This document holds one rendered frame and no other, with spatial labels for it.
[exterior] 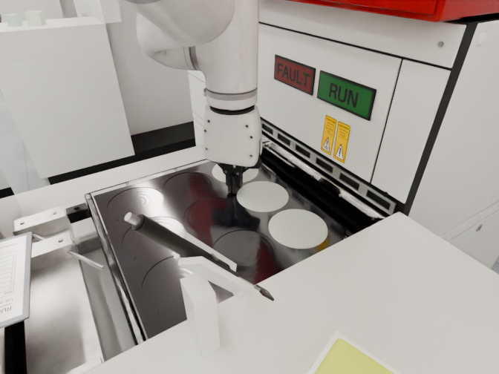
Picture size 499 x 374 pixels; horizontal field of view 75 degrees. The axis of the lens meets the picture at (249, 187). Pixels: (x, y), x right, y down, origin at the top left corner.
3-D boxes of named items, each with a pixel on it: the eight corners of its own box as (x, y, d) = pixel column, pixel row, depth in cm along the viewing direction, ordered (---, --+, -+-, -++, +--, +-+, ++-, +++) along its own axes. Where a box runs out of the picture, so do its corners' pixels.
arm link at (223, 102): (194, 90, 51) (196, 109, 52) (249, 96, 49) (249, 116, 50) (214, 76, 57) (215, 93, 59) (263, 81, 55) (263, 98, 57)
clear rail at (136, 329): (92, 196, 65) (90, 191, 64) (152, 356, 39) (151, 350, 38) (85, 198, 64) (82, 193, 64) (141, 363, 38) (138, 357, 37)
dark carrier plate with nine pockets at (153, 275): (245, 153, 79) (245, 151, 78) (351, 237, 55) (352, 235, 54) (93, 198, 64) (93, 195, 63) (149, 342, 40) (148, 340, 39)
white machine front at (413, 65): (199, 116, 116) (186, -17, 93) (389, 268, 59) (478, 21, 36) (191, 118, 114) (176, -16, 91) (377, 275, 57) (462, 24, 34)
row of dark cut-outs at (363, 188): (247, 119, 82) (247, 110, 80) (394, 214, 51) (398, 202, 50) (246, 119, 82) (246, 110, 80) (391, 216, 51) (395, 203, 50)
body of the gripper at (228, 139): (194, 102, 52) (200, 163, 59) (255, 110, 50) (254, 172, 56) (212, 88, 58) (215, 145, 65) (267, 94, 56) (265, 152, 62)
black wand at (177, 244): (124, 229, 20) (138, 214, 20) (118, 217, 21) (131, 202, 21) (269, 304, 35) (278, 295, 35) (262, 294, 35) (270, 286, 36)
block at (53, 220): (67, 217, 61) (62, 204, 59) (70, 227, 59) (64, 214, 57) (18, 232, 58) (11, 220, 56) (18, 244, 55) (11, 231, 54)
